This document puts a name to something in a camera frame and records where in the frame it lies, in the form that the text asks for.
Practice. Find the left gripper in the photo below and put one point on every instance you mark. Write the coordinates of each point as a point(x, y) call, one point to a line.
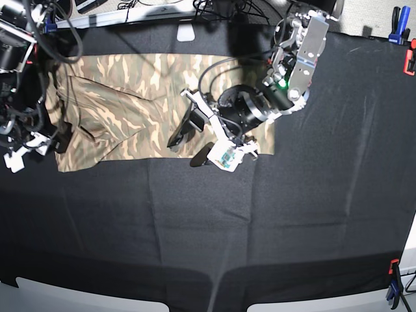
point(231, 117)

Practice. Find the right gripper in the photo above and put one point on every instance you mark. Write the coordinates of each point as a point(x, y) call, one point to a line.
point(13, 141)

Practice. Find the camouflage t-shirt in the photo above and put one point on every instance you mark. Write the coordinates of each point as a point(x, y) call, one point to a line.
point(124, 107)

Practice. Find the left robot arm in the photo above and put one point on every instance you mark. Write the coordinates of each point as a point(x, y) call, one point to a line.
point(281, 89)

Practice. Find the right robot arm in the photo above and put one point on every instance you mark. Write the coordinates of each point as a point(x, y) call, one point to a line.
point(25, 122)

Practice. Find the black table cloth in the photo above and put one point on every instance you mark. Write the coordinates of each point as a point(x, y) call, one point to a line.
point(324, 216)

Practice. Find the red clamp right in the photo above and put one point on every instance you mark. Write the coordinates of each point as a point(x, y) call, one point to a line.
point(409, 63)

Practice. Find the blue clamp top right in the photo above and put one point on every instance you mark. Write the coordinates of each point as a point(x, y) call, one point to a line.
point(399, 32)

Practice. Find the blue clamp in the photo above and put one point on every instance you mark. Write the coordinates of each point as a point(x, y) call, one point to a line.
point(399, 32)
point(395, 290)

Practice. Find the blue clamp bottom right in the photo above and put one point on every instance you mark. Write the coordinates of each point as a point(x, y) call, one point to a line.
point(395, 290)

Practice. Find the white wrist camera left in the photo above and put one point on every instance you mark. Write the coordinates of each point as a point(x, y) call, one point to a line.
point(225, 155)

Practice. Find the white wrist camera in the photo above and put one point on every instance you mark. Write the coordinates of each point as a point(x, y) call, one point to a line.
point(14, 161)
point(225, 155)

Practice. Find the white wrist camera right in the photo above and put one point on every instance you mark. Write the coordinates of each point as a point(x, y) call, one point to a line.
point(14, 161)

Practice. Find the white table bracket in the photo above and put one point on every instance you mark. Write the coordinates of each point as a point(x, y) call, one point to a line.
point(185, 33)

